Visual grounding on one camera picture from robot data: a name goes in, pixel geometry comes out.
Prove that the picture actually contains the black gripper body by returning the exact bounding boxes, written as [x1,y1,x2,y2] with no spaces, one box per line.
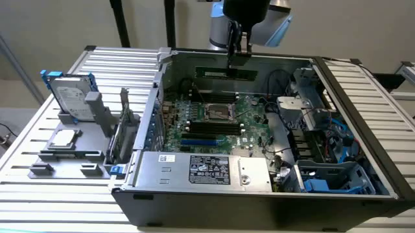
[222,0,273,26]

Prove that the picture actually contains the green RAM stick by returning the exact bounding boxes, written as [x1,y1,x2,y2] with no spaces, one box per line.
[195,66,260,81]

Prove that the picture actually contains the black RAM slot bank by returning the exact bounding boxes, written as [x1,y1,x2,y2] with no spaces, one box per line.
[189,87,241,104]
[186,119,248,136]

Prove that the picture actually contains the black expansion slot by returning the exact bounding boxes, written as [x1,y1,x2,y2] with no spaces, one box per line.
[181,133,219,141]

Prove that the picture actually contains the blue expansion slot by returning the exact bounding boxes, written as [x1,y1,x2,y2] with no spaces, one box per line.
[181,139,219,147]

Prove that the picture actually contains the black stand pole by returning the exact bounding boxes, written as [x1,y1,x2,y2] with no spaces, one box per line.
[110,0,131,48]
[163,0,178,48]

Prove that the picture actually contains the metal drive cage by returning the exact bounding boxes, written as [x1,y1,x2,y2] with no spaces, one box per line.
[277,67,338,130]

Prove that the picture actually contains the metal CPU socket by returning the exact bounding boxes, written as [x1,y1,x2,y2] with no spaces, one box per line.
[197,102,238,122]

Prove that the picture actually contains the green motherboard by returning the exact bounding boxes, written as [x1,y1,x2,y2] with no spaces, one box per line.
[161,91,277,161]

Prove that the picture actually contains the silver chipset heatsink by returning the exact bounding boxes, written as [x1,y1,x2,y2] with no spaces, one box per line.
[231,149,254,158]

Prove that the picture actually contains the black box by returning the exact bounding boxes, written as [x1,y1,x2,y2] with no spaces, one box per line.
[372,72,406,92]

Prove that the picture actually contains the green graphics card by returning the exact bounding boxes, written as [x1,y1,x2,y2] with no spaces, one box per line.
[106,87,137,166]

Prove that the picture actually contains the silver hard disk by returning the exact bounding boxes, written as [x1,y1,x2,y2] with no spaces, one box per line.
[49,76,95,122]

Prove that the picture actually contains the silver power supply unit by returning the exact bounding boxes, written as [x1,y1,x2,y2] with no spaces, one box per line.
[125,151,274,194]

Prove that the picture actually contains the blue disk carrier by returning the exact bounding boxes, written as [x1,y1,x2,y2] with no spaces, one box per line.
[41,69,99,123]

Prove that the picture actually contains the grey disk bay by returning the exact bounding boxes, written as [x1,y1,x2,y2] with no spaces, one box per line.
[281,159,378,195]

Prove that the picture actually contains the blue case latch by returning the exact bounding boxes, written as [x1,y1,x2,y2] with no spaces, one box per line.
[110,164,127,176]

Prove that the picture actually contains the silver CPU chip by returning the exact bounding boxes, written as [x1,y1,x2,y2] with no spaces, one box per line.
[53,130,78,147]

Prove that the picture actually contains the black open PC case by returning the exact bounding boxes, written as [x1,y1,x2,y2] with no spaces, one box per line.
[110,47,415,232]

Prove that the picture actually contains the grey parts rack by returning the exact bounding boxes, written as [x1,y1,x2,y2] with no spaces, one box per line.
[29,91,145,180]

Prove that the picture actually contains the blue data wire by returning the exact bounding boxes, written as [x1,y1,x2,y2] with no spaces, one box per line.
[326,116,362,164]

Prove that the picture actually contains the aluminium profile frame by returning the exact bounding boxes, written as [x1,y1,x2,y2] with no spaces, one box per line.
[389,61,415,100]

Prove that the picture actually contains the grey metal post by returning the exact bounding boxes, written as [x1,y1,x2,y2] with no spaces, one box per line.
[0,35,46,105]

